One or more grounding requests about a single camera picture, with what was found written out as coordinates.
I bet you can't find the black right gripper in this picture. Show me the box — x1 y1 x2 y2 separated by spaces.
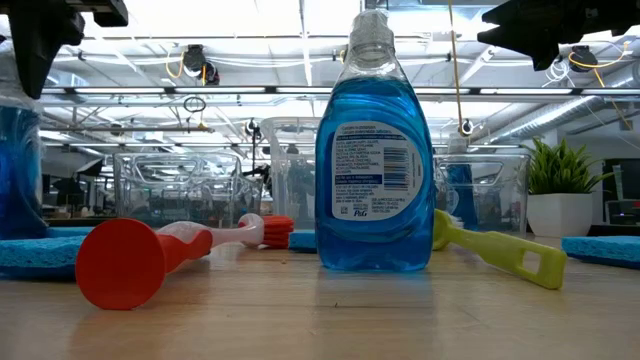
477 0 640 71

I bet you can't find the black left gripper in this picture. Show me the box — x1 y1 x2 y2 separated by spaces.
0 0 130 100

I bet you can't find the yellow cable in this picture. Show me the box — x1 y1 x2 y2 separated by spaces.
447 0 466 136

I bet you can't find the tall clear plastic bin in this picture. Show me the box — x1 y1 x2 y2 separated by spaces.
259 115 321 232

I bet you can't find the red dish brush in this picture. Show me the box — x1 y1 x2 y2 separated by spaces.
74 212 296 311

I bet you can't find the green plant white pot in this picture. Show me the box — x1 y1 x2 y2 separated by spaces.
524 137 614 239

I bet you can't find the blue sponge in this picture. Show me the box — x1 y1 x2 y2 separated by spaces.
0 233 96 280
288 228 319 254
560 234 640 271
45 226 96 239

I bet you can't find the silver ventilation duct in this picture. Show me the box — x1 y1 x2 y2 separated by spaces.
492 92 640 146

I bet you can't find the shallow clear plastic bin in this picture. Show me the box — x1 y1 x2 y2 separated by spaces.
433 152 531 236
112 151 264 229

